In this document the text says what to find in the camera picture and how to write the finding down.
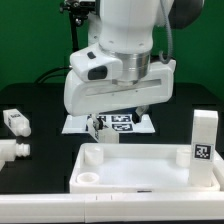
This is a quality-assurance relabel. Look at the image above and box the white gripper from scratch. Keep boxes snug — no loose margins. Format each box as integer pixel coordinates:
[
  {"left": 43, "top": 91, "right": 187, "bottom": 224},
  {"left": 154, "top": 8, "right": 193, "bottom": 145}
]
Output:
[{"left": 64, "top": 44, "right": 176, "bottom": 130}]

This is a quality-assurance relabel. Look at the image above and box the white desk tabletop tray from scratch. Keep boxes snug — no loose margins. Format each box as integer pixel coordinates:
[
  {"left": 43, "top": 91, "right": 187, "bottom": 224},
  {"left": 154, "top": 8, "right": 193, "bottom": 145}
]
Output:
[{"left": 69, "top": 143, "right": 221, "bottom": 194}]

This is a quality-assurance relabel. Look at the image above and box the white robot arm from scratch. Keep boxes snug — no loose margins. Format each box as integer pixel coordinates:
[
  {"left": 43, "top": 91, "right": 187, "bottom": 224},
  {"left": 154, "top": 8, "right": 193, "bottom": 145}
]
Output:
[{"left": 64, "top": 0, "right": 205, "bottom": 130}]

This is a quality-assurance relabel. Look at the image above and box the white marker sheet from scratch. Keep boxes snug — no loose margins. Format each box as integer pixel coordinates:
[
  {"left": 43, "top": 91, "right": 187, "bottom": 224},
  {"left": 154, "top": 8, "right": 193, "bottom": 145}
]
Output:
[{"left": 62, "top": 114, "right": 155, "bottom": 134}]

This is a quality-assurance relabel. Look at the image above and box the white front fence bar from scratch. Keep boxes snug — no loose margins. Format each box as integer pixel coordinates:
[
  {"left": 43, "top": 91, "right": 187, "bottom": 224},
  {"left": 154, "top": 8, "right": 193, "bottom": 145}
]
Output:
[{"left": 0, "top": 192, "right": 224, "bottom": 223}]

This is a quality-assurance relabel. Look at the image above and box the white fence bar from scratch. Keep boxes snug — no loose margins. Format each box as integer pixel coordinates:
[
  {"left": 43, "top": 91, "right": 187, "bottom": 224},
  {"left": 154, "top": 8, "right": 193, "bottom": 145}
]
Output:
[
  {"left": 0, "top": 192, "right": 224, "bottom": 223},
  {"left": 214, "top": 159, "right": 224, "bottom": 184}
]

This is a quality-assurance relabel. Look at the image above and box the white right fence bar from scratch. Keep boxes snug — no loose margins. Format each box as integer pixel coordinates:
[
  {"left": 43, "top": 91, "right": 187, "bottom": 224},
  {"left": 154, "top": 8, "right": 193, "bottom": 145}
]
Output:
[{"left": 214, "top": 159, "right": 224, "bottom": 184}]

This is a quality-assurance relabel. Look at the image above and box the black cable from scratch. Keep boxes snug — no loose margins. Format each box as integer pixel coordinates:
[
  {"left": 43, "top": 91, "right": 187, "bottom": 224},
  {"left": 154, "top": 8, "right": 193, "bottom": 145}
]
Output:
[{"left": 34, "top": 66, "right": 73, "bottom": 84}]

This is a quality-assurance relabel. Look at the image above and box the white obstacle wall left piece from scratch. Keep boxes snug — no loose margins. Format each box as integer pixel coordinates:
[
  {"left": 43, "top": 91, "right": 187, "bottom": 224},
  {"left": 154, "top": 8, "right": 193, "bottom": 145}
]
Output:
[{"left": 0, "top": 139, "right": 30, "bottom": 171}]

